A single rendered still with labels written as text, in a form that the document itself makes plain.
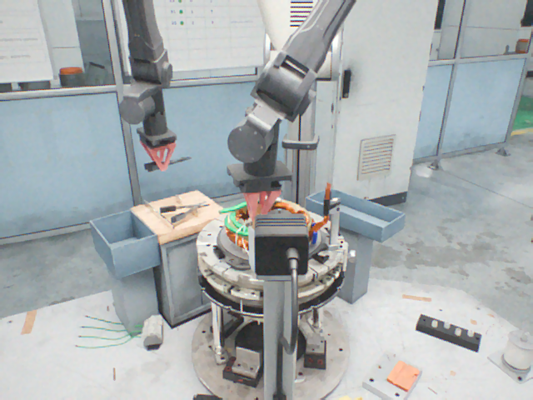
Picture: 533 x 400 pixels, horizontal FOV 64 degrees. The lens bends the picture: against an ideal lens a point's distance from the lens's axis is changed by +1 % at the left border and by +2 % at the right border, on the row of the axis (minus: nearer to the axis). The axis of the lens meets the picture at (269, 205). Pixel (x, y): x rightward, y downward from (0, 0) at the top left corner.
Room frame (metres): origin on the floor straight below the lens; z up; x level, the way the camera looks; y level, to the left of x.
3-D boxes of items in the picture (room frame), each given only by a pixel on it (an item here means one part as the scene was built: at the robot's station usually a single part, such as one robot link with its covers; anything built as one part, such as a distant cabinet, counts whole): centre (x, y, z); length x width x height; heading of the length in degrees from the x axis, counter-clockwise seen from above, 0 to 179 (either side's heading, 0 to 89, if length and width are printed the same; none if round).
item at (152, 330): (0.84, 0.30, 0.80); 0.10 x 0.05 x 0.04; 10
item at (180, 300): (1.00, 0.23, 0.91); 0.19 x 0.19 x 0.26; 37
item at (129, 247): (0.90, 0.36, 0.92); 0.17 x 0.11 x 0.28; 37
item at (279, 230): (0.32, -0.01, 1.37); 0.06 x 0.04 x 0.04; 1
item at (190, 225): (1.00, 0.23, 1.05); 0.20 x 0.19 x 0.02; 127
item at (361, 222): (1.03, -0.23, 0.92); 0.25 x 0.11 x 0.28; 45
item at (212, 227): (0.80, 0.00, 1.09); 0.32 x 0.32 x 0.01
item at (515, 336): (0.75, -0.58, 0.82); 0.06 x 0.06 x 0.07
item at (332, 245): (0.76, -0.13, 1.15); 0.03 x 0.02 x 0.12; 110
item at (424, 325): (0.84, -0.46, 0.79); 0.15 x 0.05 x 0.02; 59
